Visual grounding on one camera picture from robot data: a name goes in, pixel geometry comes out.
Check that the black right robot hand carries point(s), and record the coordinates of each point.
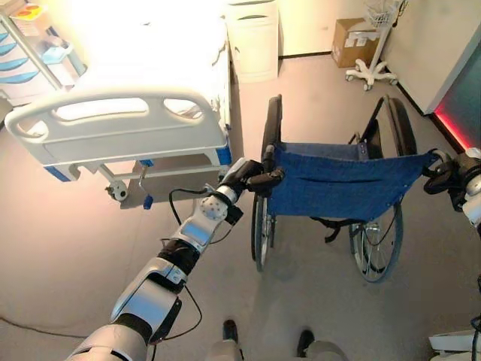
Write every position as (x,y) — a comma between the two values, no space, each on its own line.
(441,171)

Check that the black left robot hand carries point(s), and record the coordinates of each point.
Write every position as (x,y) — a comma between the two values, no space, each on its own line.
(250,176)

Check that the blue fabric wheelchair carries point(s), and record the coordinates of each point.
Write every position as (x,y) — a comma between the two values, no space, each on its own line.
(338,184)

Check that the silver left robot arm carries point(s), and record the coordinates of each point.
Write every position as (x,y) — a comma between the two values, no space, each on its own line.
(158,286)

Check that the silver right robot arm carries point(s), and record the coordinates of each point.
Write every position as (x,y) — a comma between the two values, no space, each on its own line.
(474,203)

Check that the white hospital bed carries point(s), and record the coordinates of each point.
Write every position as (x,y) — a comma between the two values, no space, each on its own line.
(124,116)

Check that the dark panel with red light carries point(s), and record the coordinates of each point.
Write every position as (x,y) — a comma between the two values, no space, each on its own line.
(456,94)

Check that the white rolling stand with basket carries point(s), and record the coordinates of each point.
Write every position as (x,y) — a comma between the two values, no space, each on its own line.
(372,67)

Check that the white bedside cabinet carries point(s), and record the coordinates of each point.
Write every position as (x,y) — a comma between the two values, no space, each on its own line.
(255,41)

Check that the brown cardboard box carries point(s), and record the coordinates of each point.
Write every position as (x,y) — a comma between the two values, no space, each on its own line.
(353,43)

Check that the robot left leg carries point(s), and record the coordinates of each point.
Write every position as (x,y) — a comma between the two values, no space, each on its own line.
(228,338)

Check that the robot leg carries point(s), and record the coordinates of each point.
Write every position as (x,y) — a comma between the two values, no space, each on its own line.
(228,338)
(315,347)

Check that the white device base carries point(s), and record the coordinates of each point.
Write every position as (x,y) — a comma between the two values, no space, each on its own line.
(454,344)

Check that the robot right leg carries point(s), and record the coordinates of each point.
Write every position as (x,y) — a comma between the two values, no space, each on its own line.
(315,347)

